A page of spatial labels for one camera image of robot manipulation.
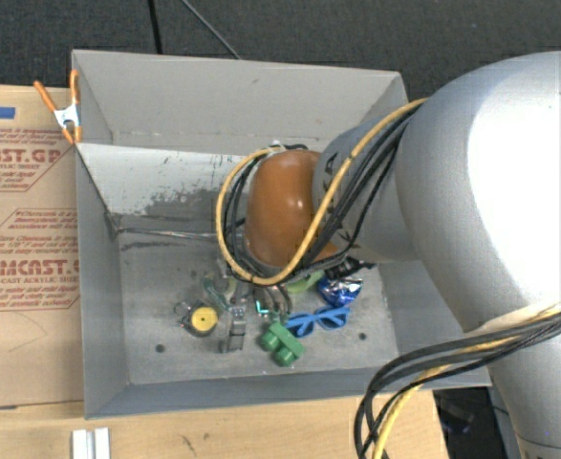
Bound yellow-green ball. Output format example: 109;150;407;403
285;272;325;295

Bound black cylinder on white bracket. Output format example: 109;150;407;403
326;256;377;279

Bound blue sunglasses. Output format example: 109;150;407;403
284;304;353;339

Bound brown cardboard board, red print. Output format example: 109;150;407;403
0;82;86;411

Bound shiny blue foil packet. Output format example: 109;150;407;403
316;274;364;308

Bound grey metal bin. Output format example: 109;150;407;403
71;49;494;421

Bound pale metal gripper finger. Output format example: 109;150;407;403
228;304;248;353
202;274;232;311

